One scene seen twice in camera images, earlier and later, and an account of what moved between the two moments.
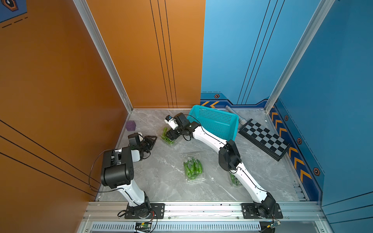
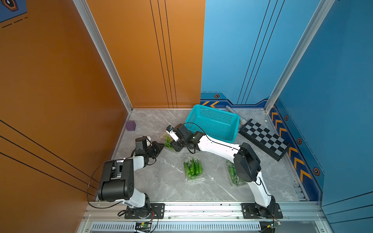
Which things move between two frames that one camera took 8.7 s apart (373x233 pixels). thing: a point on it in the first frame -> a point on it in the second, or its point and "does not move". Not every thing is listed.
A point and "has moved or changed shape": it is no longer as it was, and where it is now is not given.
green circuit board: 143,226 does not move
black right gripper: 172,133 -> 177,148
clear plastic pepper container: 163,136 has moved or changed shape
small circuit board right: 277,223 does not move
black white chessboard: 264,139 does not move
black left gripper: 150,141 -> 157,147
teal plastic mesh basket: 221,124 does not move
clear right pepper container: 234,181 does not move
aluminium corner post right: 304,44 does not move
